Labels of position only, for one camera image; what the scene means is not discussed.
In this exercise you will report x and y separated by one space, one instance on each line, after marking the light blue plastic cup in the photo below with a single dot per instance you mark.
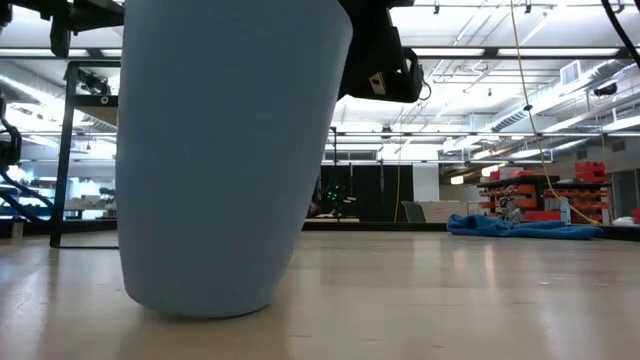
225 175

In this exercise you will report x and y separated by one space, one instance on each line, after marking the blue cloth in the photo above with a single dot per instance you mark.
520 229

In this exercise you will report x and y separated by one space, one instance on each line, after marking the white cabinet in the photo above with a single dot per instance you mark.
445 211

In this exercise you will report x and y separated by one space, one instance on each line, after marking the black metal table frame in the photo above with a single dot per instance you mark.
375 226

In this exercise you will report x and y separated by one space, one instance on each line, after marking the rack with red bins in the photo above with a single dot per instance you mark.
525 202

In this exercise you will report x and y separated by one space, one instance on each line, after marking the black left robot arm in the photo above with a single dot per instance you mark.
10 150

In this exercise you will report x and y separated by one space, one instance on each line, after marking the grey chair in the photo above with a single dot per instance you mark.
414 212

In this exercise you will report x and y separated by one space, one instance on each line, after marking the black device with green lights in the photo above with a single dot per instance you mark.
337 192

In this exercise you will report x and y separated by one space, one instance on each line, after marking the silver air duct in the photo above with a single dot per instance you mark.
550 97

